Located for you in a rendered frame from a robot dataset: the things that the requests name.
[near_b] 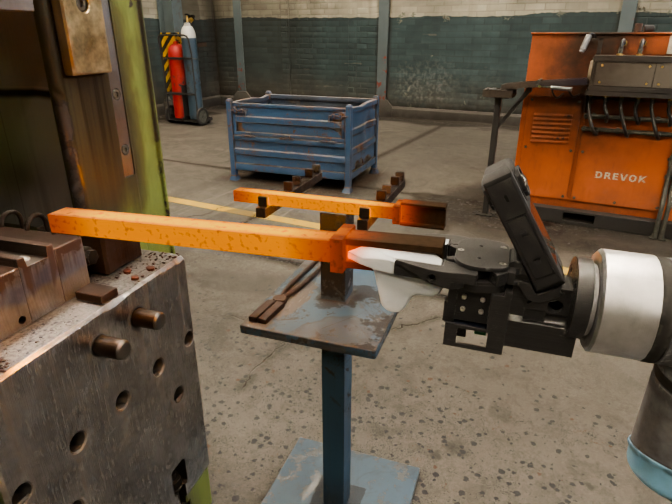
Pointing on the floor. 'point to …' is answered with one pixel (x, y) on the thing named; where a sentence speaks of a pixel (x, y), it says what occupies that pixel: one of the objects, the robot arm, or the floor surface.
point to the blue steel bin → (304, 135)
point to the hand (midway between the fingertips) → (364, 244)
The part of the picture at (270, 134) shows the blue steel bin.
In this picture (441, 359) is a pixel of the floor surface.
